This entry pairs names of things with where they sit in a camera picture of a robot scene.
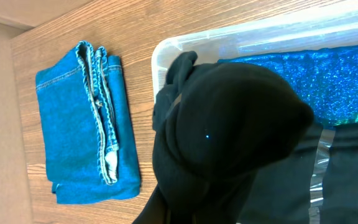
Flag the clear plastic storage bin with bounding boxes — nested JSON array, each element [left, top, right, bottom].
[[152, 1, 358, 93]]

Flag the folded blue denim jeans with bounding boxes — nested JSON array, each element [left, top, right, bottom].
[[35, 40, 141, 204]]

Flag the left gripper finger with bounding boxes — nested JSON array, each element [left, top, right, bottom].
[[132, 184, 168, 224]]

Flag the black garment with tape strip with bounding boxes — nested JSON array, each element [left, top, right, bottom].
[[238, 123, 358, 224]]

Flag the blue sequin fabric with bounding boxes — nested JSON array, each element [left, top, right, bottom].
[[227, 45, 358, 126]]

